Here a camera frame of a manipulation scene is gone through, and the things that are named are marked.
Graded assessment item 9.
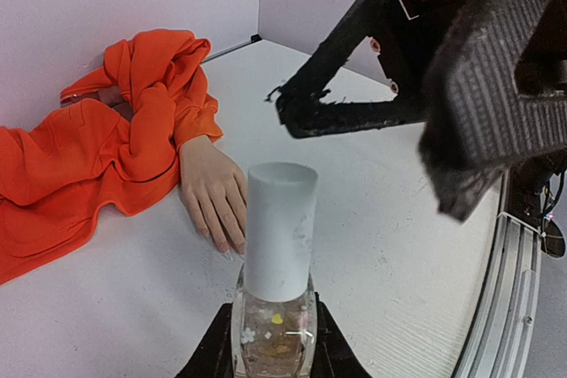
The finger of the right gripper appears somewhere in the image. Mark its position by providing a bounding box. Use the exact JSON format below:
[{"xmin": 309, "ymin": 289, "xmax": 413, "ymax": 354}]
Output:
[{"xmin": 266, "ymin": 0, "xmax": 441, "ymax": 139}]

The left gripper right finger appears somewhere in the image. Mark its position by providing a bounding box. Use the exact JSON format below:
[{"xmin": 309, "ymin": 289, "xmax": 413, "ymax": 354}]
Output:
[{"xmin": 310, "ymin": 293, "xmax": 370, "ymax": 378}]

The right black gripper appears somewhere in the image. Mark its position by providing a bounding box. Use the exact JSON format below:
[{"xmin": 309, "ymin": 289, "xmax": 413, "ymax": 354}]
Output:
[{"xmin": 396, "ymin": 0, "xmax": 566, "ymax": 221}]

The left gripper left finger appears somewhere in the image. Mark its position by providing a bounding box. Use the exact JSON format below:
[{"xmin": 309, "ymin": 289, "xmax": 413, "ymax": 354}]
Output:
[{"xmin": 175, "ymin": 304, "xmax": 234, "ymax": 378}]

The clear nail polish bottle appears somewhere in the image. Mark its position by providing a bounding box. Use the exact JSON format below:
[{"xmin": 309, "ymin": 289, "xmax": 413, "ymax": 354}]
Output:
[{"xmin": 230, "ymin": 272, "xmax": 317, "ymax": 378}]

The white nail polish cap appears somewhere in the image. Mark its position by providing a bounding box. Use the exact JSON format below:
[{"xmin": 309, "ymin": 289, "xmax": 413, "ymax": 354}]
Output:
[{"xmin": 244, "ymin": 162, "xmax": 318, "ymax": 303}]

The mannequin hand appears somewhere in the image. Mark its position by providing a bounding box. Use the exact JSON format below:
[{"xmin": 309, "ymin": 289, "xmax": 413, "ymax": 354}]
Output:
[{"xmin": 179, "ymin": 135, "xmax": 248, "ymax": 256}]

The orange cloth garment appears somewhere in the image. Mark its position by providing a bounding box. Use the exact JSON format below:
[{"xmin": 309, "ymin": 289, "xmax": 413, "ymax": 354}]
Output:
[{"xmin": 1, "ymin": 29, "xmax": 222, "ymax": 282}]

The aluminium front rail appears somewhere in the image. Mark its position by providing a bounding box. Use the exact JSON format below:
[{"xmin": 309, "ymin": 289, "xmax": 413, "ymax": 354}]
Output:
[{"xmin": 451, "ymin": 209, "xmax": 544, "ymax": 378}]

